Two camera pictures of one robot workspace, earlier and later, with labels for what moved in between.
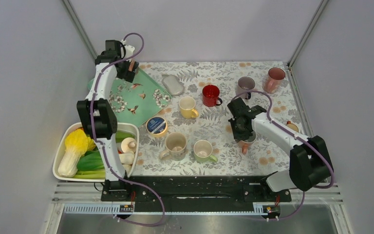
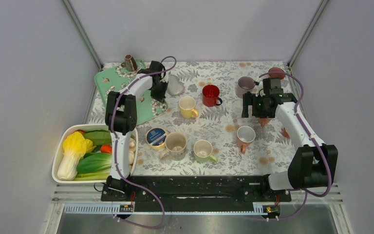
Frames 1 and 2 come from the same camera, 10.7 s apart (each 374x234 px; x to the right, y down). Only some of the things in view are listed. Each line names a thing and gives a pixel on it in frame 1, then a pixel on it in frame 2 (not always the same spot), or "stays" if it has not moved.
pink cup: x=245 y=145 stays
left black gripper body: x=123 y=72 -> x=158 y=92
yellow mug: x=187 y=105 stays
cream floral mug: x=176 y=145 stays
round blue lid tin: x=157 y=126 -> x=155 y=138
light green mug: x=202 y=150 stays
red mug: x=210 y=93 stays
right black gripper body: x=240 y=133 -> x=258 y=107
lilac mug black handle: x=245 y=84 stays
